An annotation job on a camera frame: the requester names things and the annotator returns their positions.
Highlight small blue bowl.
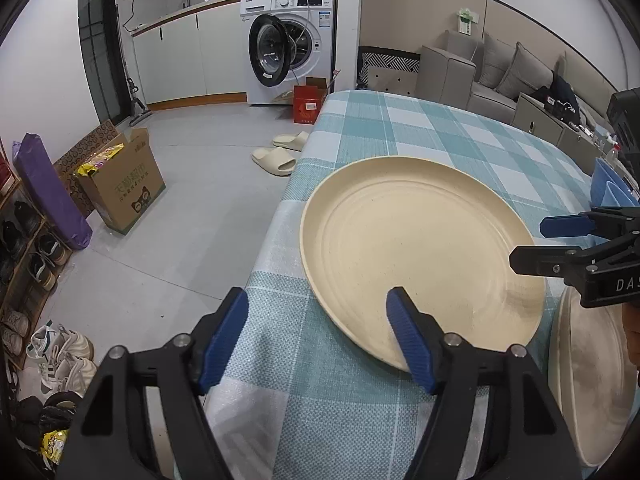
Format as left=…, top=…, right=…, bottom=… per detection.
left=600, top=181, right=627, bottom=208

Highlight large blue bowl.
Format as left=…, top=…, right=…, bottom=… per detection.
left=590, top=157, right=625, bottom=207

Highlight large beige plate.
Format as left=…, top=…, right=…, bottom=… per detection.
left=299, top=156, right=546, bottom=370

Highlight white kitchen cabinets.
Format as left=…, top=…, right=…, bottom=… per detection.
left=132, top=0, right=247, bottom=108

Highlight person's right hand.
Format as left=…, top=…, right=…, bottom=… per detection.
left=622, top=302, right=640, bottom=367

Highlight grey side cabinet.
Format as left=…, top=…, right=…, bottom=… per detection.
left=512, top=93, right=603, bottom=176

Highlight white sneakers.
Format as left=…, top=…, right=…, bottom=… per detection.
left=26, top=321, right=98, bottom=396

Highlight grey sofa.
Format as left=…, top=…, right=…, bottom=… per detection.
left=414, top=30, right=615, bottom=128

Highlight teal plaid tablecloth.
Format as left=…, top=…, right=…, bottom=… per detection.
left=205, top=90, right=590, bottom=479

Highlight wooden shoe rack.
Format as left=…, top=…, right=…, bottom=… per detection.
left=0, top=179, right=72, bottom=371

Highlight purple rolled mat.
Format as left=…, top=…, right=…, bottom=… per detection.
left=12, top=133, right=92, bottom=250

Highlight brown cardboard box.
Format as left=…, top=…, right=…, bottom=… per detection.
left=75, top=128, right=166, bottom=235

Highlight black white patterned rug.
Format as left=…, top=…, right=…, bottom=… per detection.
left=357, top=47, right=421, bottom=96

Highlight beige slipper far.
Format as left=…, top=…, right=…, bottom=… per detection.
left=272, top=131, right=309, bottom=152

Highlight beige slipper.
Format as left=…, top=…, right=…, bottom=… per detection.
left=252, top=148, right=297, bottom=177
left=272, top=131, right=309, bottom=152

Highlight beige slipper near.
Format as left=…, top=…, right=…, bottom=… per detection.
left=252, top=148, right=297, bottom=177

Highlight white washing machine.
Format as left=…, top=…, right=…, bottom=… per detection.
left=240, top=0, right=336, bottom=106

